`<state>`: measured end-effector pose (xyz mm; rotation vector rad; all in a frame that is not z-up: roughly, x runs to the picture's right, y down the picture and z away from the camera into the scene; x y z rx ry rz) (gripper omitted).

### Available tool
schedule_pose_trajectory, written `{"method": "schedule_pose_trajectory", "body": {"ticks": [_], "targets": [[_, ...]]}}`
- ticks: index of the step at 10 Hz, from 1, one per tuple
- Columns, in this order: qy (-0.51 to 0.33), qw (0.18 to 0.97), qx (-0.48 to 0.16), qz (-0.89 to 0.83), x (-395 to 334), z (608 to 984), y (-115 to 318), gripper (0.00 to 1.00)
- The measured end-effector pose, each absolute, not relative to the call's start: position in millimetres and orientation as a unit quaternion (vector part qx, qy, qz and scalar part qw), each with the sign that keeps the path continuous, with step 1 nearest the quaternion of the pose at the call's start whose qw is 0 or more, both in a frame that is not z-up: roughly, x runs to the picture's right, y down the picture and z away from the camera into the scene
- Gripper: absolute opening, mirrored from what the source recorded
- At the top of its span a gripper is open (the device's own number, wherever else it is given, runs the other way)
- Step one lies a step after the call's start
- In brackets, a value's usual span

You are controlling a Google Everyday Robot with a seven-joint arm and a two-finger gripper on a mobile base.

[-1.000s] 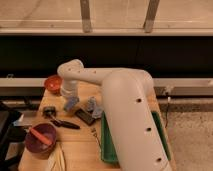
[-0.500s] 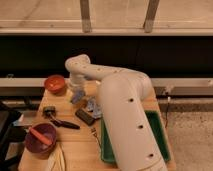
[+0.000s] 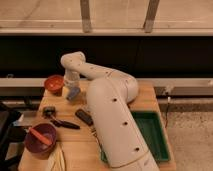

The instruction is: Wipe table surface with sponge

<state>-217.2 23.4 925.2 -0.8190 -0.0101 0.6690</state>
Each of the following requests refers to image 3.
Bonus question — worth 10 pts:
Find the blue sponge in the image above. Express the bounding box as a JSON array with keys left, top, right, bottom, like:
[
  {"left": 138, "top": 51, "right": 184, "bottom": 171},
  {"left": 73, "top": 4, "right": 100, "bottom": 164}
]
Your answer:
[{"left": 66, "top": 87, "right": 80, "bottom": 101}]

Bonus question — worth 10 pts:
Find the red-orange bowl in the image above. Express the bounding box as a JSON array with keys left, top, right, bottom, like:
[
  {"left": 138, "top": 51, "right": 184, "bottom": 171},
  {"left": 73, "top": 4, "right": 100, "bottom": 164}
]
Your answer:
[{"left": 44, "top": 75, "right": 64, "bottom": 94}]

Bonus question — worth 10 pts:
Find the purple bowl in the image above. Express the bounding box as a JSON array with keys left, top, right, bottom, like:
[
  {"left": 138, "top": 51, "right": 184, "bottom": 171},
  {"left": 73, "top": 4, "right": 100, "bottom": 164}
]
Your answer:
[{"left": 24, "top": 123, "right": 57, "bottom": 159}]

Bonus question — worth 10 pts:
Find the black rectangular remote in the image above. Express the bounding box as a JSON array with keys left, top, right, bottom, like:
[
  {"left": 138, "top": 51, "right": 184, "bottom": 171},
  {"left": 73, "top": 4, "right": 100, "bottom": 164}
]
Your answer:
[{"left": 75, "top": 109, "right": 93, "bottom": 126}]

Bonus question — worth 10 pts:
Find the green plastic tray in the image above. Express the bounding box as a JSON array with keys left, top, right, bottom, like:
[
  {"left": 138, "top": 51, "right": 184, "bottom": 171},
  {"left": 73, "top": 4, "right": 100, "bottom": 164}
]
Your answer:
[{"left": 95, "top": 111, "right": 170, "bottom": 166}]

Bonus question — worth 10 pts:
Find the small metal fork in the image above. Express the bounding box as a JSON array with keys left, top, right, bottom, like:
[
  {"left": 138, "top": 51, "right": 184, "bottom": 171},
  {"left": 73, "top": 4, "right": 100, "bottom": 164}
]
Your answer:
[{"left": 91, "top": 127, "right": 101, "bottom": 149}]

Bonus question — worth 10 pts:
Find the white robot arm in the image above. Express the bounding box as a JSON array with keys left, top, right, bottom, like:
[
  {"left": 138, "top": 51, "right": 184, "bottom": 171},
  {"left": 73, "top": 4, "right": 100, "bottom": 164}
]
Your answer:
[{"left": 61, "top": 52, "right": 160, "bottom": 171}]

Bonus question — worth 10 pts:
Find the black handled tool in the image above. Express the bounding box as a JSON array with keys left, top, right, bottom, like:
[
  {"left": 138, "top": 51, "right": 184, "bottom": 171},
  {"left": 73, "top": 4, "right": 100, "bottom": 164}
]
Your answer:
[{"left": 42, "top": 106, "right": 80, "bottom": 130}]

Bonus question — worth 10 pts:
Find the orange carrot stick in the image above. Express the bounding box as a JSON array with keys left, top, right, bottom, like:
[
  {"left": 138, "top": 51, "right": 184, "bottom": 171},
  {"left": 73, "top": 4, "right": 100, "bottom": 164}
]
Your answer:
[{"left": 29, "top": 128, "right": 52, "bottom": 146}]

